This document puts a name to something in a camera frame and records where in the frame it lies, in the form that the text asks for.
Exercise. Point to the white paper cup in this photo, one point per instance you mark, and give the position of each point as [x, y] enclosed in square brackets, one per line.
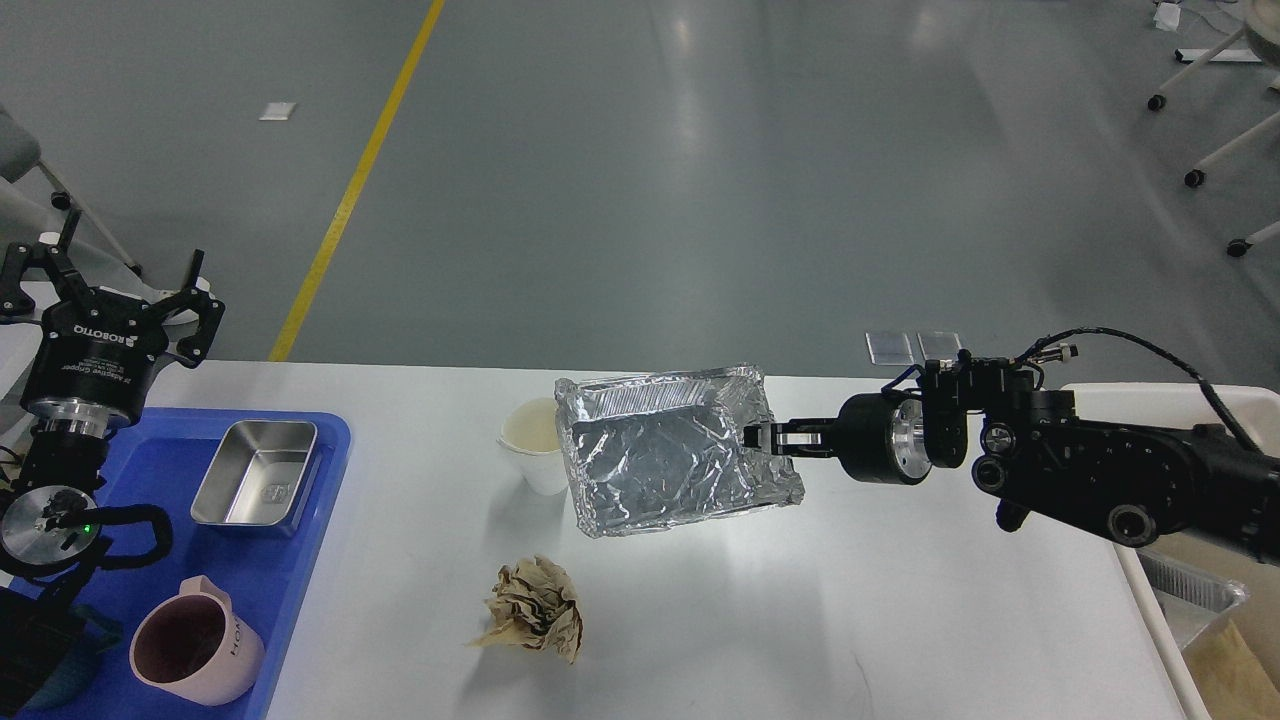
[530, 440]

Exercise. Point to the stainless steel rectangular tin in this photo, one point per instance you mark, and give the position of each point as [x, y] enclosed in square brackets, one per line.
[258, 480]

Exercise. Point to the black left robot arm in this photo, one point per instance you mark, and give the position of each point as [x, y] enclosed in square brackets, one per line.
[56, 535]

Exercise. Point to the foil tray inside bin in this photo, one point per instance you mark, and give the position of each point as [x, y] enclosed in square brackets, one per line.
[1189, 584]

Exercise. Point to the brown paper inside bin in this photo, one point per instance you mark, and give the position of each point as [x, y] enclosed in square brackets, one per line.
[1229, 678]

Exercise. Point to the clear floor plate right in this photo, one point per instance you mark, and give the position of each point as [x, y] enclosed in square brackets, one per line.
[939, 345]

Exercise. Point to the aluminium foil tray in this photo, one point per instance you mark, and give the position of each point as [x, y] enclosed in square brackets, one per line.
[650, 452]

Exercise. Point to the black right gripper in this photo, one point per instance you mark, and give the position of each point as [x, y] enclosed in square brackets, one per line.
[895, 439]

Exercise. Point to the pink ribbed mug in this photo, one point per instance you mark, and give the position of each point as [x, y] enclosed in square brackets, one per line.
[196, 647]

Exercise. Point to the white plastic bin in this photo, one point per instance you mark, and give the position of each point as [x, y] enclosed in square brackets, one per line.
[1174, 624]

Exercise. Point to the clear floor plate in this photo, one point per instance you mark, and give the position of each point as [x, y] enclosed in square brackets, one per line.
[939, 345]
[890, 348]

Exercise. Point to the brown paper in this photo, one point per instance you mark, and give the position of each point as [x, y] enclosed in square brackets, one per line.
[534, 606]
[1229, 678]

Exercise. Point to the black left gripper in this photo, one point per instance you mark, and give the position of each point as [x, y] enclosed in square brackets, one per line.
[107, 361]

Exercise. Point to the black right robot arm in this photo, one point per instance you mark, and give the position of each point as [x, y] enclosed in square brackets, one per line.
[1025, 445]

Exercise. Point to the clear floor plate left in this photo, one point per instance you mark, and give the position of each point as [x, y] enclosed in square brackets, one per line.
[890, 348]

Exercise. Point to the blue plastic tray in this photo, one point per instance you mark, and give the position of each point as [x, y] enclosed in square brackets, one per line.
[162, 460]

